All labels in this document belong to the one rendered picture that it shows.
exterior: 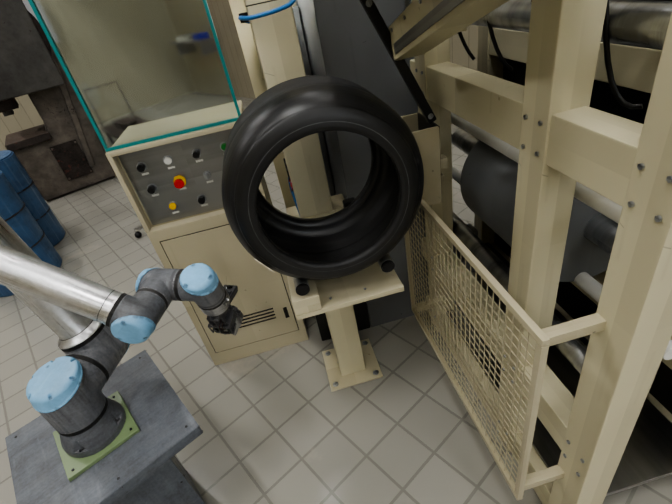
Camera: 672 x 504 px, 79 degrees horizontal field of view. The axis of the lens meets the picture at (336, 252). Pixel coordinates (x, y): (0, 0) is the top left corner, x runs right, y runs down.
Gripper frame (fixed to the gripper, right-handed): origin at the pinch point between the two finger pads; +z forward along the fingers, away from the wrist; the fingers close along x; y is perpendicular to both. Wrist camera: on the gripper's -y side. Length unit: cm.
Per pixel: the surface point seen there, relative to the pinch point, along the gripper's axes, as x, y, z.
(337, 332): 30, -21, 51
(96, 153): -315, -299, 202
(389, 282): 52, -16, -7
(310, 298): 27.2, -4.9, -13.5
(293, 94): 26, -32, -68
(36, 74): -323, -305, 99
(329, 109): 35, -29, -67
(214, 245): -29, -48, 23
